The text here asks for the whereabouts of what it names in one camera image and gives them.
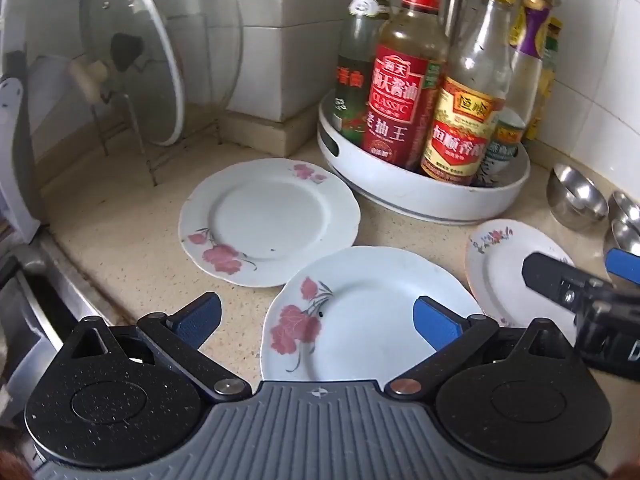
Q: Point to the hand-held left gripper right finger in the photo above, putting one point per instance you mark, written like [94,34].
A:
[435,325]

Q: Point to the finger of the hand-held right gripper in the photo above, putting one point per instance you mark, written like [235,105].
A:
[624,264]
[545,272]

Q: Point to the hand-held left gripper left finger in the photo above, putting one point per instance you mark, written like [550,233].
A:
[200,317]

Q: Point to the stainless steel bowl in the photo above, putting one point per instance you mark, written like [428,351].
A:
[624,240]
[575,202]
[627,206]

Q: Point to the small white floral plate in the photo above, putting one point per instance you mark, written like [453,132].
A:
[500,270]

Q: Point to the large white floral plate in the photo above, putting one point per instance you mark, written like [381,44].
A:
[360,310]
[270,215]

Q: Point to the white round turntable tray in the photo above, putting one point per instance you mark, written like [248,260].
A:
[425,201]

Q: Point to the small green label jar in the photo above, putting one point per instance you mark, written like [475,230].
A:
[502,150]

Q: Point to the stainless steel sink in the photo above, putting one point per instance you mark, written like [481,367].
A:
[45,305]

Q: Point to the yellow cap vinegar bottle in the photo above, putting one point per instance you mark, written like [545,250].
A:
[457,135]

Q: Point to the yellow green label oil bottle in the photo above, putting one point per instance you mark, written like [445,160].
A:
[550,60]

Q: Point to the red label soy sauce bottle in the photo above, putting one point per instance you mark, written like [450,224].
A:
[395,105]

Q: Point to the purple label gold cap bottle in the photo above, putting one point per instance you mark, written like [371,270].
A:
[530,35]

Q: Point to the white kitchen appliance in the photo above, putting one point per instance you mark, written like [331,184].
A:
[15,160]

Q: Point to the dark cap glass bottle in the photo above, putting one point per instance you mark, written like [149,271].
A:
[457,5]

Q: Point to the large glass pot lid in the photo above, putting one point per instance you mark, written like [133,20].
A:
[210,35]

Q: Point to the green glass bottle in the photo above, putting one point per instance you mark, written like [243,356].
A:
[357,35]

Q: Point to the glass pot lid beige knob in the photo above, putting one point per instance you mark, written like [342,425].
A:
[125,10]

